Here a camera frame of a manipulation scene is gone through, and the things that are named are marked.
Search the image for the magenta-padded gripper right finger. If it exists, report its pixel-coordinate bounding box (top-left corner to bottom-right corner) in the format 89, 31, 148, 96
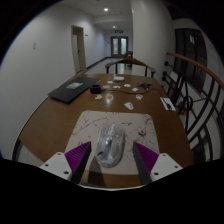
132, 141, 184, 185

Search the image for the black railing with wooden handrail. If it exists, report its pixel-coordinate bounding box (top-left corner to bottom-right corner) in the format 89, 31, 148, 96
162, 50, 224, 164

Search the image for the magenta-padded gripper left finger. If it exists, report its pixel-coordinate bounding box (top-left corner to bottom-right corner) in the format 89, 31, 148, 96
39, 141, 93, 184

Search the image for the white oval sticker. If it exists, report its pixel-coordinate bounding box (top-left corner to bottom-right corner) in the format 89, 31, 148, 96
123, 101, 135, 111

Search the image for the beige side door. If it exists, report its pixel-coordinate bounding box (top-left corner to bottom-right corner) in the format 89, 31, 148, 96
70, 24, 87, 73

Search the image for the white marble-print mouse pad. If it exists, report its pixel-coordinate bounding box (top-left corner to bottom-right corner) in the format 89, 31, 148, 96
64, 110, 160, 176

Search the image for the black closed laptop with sticker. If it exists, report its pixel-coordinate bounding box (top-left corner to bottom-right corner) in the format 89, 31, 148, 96
47, 76, 101, 104

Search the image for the brown wooden armchair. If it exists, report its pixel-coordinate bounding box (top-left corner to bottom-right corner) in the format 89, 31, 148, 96
105, 57, 157, 78

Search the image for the white flat packet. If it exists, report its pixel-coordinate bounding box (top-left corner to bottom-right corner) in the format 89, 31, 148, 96
112, 75, 126, 83

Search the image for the small black box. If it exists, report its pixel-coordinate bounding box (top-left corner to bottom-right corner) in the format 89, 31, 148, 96
89, 84, 102, 95

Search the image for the transparent grey computer mouse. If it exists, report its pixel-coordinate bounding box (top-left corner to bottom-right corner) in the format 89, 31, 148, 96
95, 123, 126, 168

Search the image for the dark framed window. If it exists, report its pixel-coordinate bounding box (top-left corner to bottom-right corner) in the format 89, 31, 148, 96
174, 28, 208, 84

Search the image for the glass double door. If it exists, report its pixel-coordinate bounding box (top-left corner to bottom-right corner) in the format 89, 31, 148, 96
110, 35, 129, 58

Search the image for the white card with black pen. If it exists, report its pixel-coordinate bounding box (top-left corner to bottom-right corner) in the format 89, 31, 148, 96
159, 96, 177, 112

